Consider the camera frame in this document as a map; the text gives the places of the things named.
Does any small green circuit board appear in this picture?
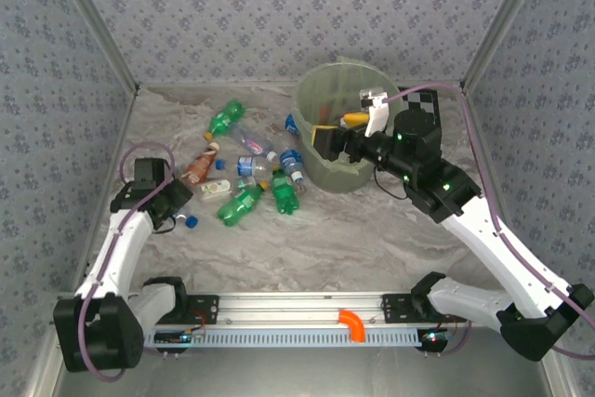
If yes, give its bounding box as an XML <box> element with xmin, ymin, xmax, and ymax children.
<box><xmin>153</xmin><ymin>327</ymin><xmax>206</xmax><ymax>348</ymax></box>
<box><xmin>416</xmin><ymin>327</ymin><xmax>451</xmax><ymax>352</ymax></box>

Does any grey metal sheet panel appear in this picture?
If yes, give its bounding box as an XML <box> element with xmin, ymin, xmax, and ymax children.
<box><xmin>55</xmin><ymin>345</ymin><xmax>554</xmax><ymax>397</ymax></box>

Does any black white checkerboard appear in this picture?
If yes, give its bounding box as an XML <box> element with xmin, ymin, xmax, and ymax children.
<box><xmin>400</xmin><ymin>86</ymin><xmax>443</xmax><ymax>140</ymax></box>

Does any aluminium frame crossbar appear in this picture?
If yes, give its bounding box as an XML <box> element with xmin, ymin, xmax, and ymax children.
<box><xmin>137</xmin><ymin>80</ymin><xmax>464</xmax><ymax>89</ymax></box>

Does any orange brown bottle white cap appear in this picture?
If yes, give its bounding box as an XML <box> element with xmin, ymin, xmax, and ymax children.
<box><xmin>179</xmin><ymin>140</ymin><xmax>220</xmax><ymax>186</ymax></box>

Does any light blue slotted cable duct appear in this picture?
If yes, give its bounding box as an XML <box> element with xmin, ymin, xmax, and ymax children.
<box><xmin>143</xmin><ymin>327</ymin><xmax>422</xmax><ymax>349</ymax></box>

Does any clear bottle white green label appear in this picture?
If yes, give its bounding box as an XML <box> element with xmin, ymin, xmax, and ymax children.
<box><xmin>199</xmin><ymin>176</ymin><xmax>251</xmax><ymax>204</ymax></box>

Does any blue label bottle white cap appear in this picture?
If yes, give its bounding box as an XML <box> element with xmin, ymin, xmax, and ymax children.
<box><xmin>278</xmin><ymin>149</ymin><xmax>306</xmax><ymax>184</ymax></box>

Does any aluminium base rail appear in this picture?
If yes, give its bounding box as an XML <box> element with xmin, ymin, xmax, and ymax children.
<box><xmin>55</xmin><ymin>292</ymin><xmax>557</xmax><ymax>329</ymax></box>

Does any clear bottle purple label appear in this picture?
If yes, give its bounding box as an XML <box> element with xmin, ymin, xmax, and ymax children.
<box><xmin>230</xmin><ymin>125</ymin><xmax>279</xmax><ymax>162</ymax></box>

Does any grey green waste bin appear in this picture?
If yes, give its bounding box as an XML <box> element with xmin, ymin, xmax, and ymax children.
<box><xmin>301</xmin><ymin>136</ymin><xmax>376</xmax><ymax>193</ymax></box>

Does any aluminium frame post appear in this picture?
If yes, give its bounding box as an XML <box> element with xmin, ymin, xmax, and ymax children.
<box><xmin>459</xmin><ymin>0</ymin><xmax>557</xmax><ymax>91</ymax></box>
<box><xmin>44</xmin><ymin>0</ymin><xmax>140</xmax><ymax>91</ymax></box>

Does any green plastic bottle yellow cap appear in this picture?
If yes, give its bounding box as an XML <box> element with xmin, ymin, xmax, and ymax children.
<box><xmin>203</xmin><ymin>99</ymin><xmax>246</xmax><ymax>141</ymax></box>
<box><xmin>217</xmin><ymin>179</ymin><xmax>270</xmax><ymax>229</ymax></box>
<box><xmin>270</xmin><ymin>166</ymin><xmax>301</xmax><ymax>216</ymax></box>

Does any blue label plastic bottle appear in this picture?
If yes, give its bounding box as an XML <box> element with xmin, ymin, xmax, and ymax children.
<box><xmin>284</xmin><ymin>112</ymin><xmax>303</xmax><ymax>138</ymax></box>

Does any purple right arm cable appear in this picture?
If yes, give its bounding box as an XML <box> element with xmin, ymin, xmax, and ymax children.
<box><xmin>385</xmin><ymin>83</ymin><xmax>595</xmax><ymax>361</ymax></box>

